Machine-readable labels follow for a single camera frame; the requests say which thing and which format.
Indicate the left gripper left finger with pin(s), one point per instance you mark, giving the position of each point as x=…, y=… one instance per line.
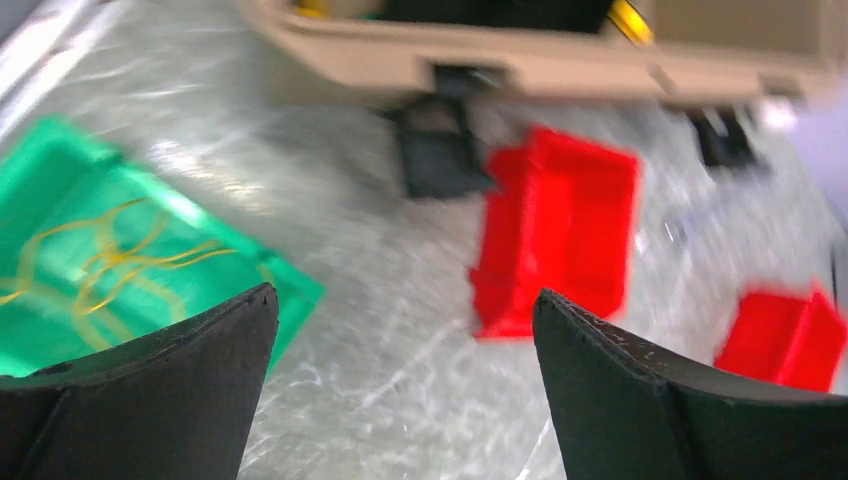
x=174, y=404

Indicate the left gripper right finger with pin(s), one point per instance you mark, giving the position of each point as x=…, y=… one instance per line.
x=625, y=408

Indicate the green plastic bin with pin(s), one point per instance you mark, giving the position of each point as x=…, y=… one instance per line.
x=97, y=251

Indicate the red bin right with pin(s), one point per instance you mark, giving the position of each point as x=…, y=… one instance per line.
x=784, y=338

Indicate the red bin near toolbox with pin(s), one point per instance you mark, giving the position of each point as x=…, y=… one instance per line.
x=563, y=218

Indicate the tan open toolbox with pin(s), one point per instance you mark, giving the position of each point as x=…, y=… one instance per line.
x=421, y=62

